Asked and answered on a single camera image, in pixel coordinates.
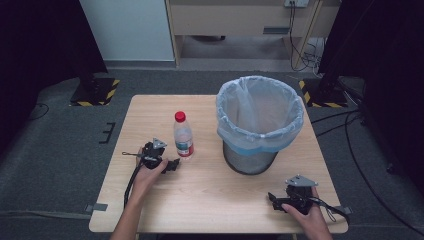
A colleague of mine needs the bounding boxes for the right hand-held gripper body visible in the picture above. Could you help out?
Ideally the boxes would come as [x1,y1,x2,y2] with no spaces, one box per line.
[284,173,319,215]

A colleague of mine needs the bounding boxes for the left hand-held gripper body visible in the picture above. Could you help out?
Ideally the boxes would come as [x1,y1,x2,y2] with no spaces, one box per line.
[141,137,168,170]

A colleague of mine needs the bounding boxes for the clear plastic bottle red cap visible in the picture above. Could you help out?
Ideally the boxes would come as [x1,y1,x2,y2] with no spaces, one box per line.
[173,110,195,160]

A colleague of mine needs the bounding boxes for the metal mesh trash can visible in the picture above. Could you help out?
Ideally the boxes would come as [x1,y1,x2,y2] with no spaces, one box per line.
[221,139,279,176]

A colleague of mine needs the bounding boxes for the person's left hand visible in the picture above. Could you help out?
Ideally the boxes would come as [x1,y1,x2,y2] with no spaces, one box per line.
[130,156,170,200]

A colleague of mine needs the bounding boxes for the person's right hand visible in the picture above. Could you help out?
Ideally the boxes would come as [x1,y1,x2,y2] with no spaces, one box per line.
[281,186,332,235]

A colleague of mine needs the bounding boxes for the grey tape strip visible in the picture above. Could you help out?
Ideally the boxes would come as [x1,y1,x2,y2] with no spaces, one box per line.
[333,205,354,216]
[83,202,109,214]

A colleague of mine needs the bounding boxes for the black stand base striped edge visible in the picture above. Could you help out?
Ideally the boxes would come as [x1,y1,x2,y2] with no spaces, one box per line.
[298,77,350,109]
[69,77,121,108]

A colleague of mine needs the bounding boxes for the dark curtain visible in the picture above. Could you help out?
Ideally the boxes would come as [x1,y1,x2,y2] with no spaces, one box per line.
[317,0,424,198]

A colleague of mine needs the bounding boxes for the left hand-held gripper black cable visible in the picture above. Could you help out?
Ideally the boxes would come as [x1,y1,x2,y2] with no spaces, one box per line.
[123,159,145,209]

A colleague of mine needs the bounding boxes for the hand-held gripper black cable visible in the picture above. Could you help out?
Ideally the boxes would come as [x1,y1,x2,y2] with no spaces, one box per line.
[123,159,145,209]
[308,195,351,227]

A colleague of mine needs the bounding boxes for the right hand-held gripper black cable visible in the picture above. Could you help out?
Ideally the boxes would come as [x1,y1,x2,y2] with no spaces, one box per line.
[308,195,351,227]

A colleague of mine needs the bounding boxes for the black floor cables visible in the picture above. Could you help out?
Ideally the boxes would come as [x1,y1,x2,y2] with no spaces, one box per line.
[309,76,424,237]

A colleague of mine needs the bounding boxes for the thin black floor cable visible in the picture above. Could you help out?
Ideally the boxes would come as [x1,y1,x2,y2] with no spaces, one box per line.
[27,102,50,122]

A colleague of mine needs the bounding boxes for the black cables from socket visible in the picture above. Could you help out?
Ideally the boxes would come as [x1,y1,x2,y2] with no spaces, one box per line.
[287,0,326,73]

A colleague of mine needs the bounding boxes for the grey wall socket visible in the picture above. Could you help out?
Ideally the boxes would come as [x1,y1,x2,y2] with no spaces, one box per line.
[283,0,310,9]

